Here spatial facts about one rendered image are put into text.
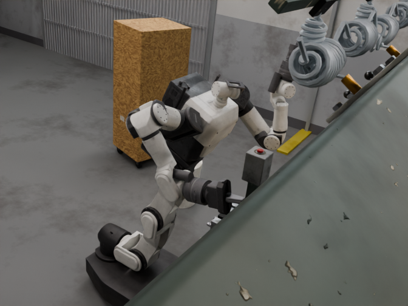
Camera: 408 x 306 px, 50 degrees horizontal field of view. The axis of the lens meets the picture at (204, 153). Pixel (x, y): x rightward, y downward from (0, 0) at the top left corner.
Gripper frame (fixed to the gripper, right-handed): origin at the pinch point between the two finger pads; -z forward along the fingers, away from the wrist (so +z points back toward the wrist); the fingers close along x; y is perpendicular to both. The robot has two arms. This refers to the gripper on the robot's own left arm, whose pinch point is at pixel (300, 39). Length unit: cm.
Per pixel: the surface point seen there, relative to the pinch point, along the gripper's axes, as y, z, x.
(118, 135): 82, 128, -192
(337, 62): 28, 5, 136
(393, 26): 8, -6, 104
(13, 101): 217, 160, -305
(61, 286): 78, 180, -30
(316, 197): 44, 10, 186
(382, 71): 24, 5, 142
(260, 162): -10, 67, -25
